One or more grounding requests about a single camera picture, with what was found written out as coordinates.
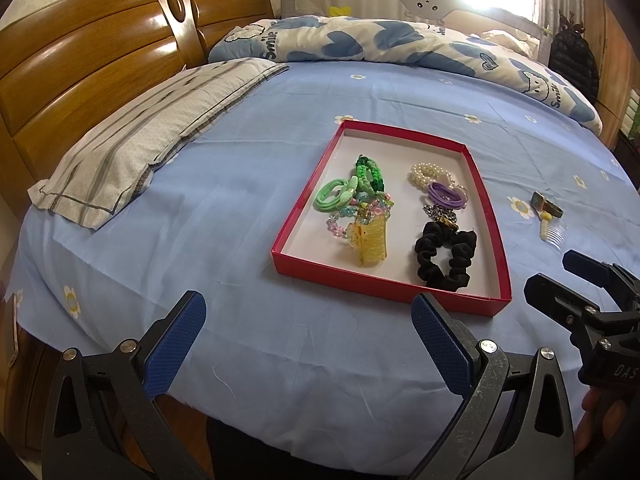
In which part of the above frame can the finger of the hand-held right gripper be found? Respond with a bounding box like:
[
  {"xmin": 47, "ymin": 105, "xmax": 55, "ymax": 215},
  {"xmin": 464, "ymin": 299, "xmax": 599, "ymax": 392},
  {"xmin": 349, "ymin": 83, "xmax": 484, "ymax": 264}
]
[
  {"xmin": 524, "ymin": 272, "xmax": 618, "ymax": 356},
  {"xmin": 562, "ymin": 250, "xmax": 640, "ymax": 313}
]

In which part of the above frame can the yellow hair claw clip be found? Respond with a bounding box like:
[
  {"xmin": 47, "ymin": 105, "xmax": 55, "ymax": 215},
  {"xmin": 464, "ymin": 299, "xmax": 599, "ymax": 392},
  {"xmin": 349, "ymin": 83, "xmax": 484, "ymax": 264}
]
[{"xmin": 346, "ymin": 211, "xmax": 390, "ymax": 267}]

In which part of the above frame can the red cardboard box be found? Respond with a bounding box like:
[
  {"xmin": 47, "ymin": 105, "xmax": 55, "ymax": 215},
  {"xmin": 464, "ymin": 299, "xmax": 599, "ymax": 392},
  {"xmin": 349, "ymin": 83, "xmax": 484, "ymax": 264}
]
[{"xmin": 271, "ymin": 120, "xmax": 513, "ymax": 317}]

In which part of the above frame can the silver chain necklace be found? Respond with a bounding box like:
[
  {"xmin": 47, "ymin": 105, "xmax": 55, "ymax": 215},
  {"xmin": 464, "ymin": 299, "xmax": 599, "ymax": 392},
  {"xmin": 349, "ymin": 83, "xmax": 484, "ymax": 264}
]
[{"xmin": 422, "ymin": 202, "xmax": 462, "ymax": 232}]

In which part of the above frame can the light green hair tie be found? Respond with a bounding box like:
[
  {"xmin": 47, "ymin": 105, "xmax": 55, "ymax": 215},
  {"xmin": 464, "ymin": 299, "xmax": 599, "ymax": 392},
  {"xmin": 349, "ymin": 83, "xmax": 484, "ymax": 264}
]
[{"xmin": 314, "ymin": 176, "xmax": 359, "ymax": 212}]

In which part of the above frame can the gold square hair clip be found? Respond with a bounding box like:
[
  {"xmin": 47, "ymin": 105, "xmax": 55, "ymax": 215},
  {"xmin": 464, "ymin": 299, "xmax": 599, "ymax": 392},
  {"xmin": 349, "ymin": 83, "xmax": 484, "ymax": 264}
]
[{"xmin": 531, "ymin": 191, "xmax": 565, "ymax": 218}]

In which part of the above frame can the blue heart print quilt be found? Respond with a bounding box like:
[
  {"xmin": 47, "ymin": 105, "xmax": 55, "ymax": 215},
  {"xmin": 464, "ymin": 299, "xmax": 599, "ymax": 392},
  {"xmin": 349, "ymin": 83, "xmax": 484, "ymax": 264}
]
[{"xmin": 207, "ymin": 15, "xmax": 603, "ymax": 136}]

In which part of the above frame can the wooden wardrobe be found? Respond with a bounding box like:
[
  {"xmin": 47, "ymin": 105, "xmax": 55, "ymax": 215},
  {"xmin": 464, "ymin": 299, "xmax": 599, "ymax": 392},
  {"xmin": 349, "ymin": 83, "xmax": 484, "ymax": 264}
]
[{"xmin": 582, "ymin": 0, "xmax": 640, "ymax": 151}]

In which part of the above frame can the grey striped pillow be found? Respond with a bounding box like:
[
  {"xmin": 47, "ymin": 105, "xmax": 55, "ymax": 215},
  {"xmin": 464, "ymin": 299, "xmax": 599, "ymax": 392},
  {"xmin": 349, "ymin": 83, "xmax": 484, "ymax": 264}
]
[{"xmin": 27, "ymin": 57, "xmax": 291, "ymax": 231}]

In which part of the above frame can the black puffer jacket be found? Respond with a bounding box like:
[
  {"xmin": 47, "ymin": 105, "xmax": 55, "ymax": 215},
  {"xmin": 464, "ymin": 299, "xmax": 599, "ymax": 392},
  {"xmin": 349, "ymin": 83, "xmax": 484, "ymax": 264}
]
[{"xmin": 548, "ymin": 10, "xmax": 601, "ymax": 106}]

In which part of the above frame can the black scrunchie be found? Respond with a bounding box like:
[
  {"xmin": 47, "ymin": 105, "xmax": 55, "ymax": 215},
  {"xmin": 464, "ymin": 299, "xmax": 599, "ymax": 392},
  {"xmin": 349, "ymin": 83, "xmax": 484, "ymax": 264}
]
[{"xmin": 414, "ymin": 221, "xmax": 478, "ymax": 292}]

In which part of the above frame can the wooden headboard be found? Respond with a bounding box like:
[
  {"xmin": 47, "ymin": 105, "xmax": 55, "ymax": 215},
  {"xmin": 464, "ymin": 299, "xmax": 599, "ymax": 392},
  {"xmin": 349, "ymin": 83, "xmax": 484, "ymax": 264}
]
[{"xmin": 0, "ymin": 0, "xmax": 276, "ymax": 211}]

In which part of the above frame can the person's right hand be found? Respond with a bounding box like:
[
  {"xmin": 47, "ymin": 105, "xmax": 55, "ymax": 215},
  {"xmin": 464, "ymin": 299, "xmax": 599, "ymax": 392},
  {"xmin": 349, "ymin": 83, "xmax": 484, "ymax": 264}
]
[{"xmin": 574, "ymin": 385, "xmax": 640, "ymax": 461}]

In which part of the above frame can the green braided bracelet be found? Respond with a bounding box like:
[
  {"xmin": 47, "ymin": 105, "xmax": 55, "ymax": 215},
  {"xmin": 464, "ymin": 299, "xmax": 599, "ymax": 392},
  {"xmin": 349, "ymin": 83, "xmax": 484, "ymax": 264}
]
[{"xmin": 352, "ymin": 155, "xmax": 390, "ymax": 196}]

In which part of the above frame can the clear hair comb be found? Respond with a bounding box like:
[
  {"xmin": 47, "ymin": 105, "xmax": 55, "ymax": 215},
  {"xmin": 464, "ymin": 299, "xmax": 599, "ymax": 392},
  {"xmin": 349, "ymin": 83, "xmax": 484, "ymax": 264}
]
[{"xmin": 539, "ymin": 211, "xmax": 567, "ymax": 249}]

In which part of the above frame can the colourful bead bracelet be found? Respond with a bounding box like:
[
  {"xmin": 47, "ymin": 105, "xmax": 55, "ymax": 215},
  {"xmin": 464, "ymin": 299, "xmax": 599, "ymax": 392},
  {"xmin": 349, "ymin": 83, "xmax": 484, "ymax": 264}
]
[{"xmin": 326, "ymin": 192, "xmax": 396, "ymax": 239}]

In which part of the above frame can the green printed box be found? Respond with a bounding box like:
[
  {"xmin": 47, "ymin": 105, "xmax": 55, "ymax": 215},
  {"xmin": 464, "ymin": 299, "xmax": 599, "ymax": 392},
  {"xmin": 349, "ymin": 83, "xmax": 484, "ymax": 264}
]
[{"xmin": 620, "ymin": 90, "xmax": 640, "ymax": 141}]

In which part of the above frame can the blue flowered bed sheet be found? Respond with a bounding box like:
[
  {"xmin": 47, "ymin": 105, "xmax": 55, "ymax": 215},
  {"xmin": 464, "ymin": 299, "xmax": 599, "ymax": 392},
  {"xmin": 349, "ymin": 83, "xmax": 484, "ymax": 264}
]
[{"xmin": 10, "ymin": 60, "xmax": 631, "ymax": 441}]

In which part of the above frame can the white pearl bracelet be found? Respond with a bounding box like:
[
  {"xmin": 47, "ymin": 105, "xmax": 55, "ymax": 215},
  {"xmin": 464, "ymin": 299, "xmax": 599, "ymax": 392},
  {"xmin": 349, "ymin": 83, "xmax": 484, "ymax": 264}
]
[{"xmin": 410, "ymin": 162, "xmax": 457, "ymax": 189}]

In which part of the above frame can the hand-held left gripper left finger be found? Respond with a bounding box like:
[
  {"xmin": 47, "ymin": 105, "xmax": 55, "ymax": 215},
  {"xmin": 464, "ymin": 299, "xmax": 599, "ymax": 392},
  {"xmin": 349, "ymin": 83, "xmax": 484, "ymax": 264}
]
[{"xmin": 41, "ymin": 290, "xmax": 208, "ymax": 480}]

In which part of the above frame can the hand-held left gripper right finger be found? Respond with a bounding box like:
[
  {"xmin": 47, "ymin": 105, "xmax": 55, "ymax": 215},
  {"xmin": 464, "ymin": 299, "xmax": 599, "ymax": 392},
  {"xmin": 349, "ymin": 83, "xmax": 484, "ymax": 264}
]
[{"xmin": 395, "ymin": 292, "xmax": 576, "ymax": 480}]

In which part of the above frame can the purple hair tie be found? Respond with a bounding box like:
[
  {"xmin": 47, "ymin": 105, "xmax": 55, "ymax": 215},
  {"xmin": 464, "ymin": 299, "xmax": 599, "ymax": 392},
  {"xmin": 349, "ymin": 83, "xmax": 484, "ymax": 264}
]
[{"xmin": 427, "ymin": 181, "xmax": 469, "ymax": 210}]

